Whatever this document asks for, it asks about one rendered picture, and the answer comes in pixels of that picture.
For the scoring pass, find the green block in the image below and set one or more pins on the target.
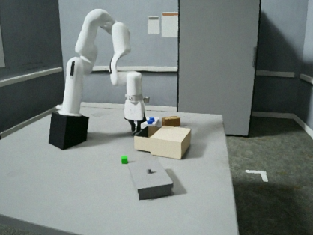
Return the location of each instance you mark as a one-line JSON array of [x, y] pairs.
[[123, 159]]

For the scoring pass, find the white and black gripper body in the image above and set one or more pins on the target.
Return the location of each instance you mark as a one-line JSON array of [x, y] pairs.
[[134, 110]]

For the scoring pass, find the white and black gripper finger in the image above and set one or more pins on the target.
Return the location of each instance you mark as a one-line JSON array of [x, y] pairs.
[[133, 126], [139, 122]]

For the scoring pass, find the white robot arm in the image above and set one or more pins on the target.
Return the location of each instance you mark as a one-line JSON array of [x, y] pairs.
[[85, 46]]

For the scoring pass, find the brown cardboard box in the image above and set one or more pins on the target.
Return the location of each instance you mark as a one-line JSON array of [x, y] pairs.
[[171, 121]]

